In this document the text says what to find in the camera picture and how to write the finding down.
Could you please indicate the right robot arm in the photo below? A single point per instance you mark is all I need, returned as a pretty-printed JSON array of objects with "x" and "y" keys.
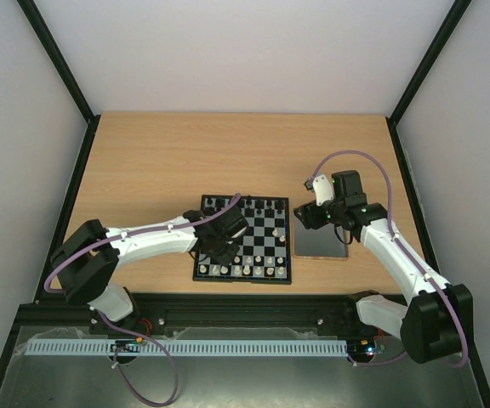
[{"x": 436, "y": 318}]

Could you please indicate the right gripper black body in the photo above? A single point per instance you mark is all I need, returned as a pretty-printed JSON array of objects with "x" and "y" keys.
[{"x": 307, "y": 216}]

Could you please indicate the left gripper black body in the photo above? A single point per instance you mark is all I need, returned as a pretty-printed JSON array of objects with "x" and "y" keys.
[{"x": 220, "y": 256}]

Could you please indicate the metal tray wooden rim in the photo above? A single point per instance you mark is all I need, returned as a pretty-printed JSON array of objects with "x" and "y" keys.
[{"x": 326, "y": 242}]

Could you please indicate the black white chessboard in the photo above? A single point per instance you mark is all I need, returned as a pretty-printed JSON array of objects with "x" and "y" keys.
[{"x": 262, "y": 217}]

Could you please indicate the black frame post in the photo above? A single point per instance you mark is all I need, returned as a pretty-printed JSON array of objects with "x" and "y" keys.
[
  {"x": 438, "y": 43},
  {"x": 52, "y": 50}
]

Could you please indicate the black rook right corner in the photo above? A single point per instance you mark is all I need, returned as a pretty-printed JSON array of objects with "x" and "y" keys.
[{"x": 280, "y": 205}]

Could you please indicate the black frame post right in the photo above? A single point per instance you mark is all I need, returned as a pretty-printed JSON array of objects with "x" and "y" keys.
[{"x": 438, "y": 43}]

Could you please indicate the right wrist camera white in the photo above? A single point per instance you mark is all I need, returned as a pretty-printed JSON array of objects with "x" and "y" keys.
[{"x": 321, "y": 187}]

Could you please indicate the white slotted cable duct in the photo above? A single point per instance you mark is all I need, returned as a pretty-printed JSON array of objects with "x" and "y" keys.
[{"x": 188, "y": 348}]

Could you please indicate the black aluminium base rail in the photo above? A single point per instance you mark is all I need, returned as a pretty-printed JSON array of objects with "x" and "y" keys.
[{"x": 327, "y": 315}]

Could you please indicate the black frame post left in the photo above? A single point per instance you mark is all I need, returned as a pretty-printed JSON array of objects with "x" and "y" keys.
[{"x": 52, "y": 50}]

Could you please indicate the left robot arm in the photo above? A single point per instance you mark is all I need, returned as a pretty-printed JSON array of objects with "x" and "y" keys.
[{"x": 83, "y": 265}]

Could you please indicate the purple cable floor loop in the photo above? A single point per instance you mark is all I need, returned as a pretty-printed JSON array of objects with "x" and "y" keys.
[{"x": 153, "y": 382}]

